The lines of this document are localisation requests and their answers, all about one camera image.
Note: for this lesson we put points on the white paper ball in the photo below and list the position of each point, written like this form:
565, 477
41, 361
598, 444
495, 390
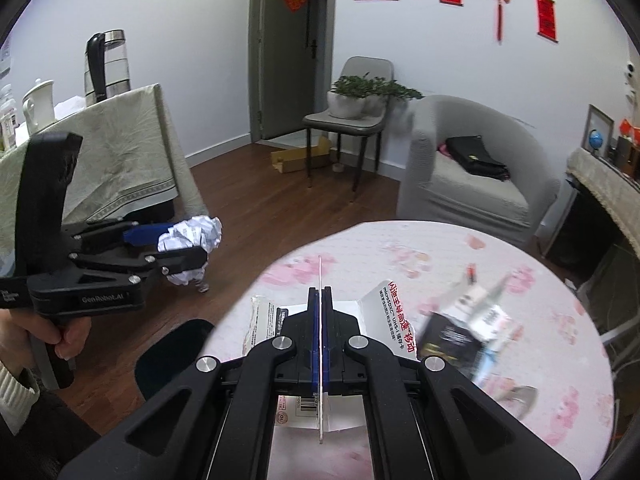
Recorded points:
192, 232

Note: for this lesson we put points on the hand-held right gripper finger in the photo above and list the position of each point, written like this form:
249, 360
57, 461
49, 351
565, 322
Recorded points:
326, 340
314, 340

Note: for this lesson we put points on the person's left hand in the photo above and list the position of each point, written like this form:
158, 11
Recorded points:
15, 332

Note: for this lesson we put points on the white security camera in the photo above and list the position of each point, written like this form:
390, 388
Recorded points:
630, 71

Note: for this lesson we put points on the grey armchair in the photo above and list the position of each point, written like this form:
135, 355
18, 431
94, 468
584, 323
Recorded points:
475, 200

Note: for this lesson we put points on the flat cardboard box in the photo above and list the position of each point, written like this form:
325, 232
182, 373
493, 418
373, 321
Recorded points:
295, 157

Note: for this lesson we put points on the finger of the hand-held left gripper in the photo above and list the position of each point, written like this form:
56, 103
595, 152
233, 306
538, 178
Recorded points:
145, 235
180, 257

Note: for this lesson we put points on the white card packaging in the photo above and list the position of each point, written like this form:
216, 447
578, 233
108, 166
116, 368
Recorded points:
385, 310

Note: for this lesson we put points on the white paper tissue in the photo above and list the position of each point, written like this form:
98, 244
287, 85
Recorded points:
70, 106

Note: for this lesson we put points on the picture frame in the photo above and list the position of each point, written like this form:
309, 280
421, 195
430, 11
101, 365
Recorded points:
597, 120

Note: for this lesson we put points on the small black box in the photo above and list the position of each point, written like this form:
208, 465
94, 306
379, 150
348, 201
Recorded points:
450, 340

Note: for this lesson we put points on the large white potted plant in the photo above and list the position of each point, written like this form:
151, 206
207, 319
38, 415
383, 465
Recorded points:
346, 104

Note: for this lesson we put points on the glass electric kettle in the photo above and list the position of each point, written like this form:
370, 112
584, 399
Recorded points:
107, 67

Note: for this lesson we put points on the pink cloth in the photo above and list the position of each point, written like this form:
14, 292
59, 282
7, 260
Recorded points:
442, 149

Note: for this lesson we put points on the grey chair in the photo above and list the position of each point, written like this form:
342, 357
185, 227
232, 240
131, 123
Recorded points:
345, 122

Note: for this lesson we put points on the beige tablecloth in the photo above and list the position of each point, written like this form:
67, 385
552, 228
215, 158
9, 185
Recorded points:
125, 160

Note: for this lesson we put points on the black cabinet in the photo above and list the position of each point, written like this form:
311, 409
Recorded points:
565, 235

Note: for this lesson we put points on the beige lace cloth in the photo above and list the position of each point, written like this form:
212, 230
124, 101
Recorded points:
600, 180

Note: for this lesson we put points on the grey door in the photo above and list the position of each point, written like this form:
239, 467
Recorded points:
290, 70

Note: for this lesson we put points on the white ceramic mug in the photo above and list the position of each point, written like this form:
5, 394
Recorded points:
39, 107

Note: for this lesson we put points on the black handbag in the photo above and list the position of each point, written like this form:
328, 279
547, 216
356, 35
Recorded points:
475, 157

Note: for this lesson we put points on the small blue globe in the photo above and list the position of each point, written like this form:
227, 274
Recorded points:
597, 139

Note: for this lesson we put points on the pink printed tablecloth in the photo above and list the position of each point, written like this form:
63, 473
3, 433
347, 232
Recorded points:
550, 400

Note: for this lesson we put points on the person's left forearm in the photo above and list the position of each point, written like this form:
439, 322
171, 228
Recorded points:
30, 435

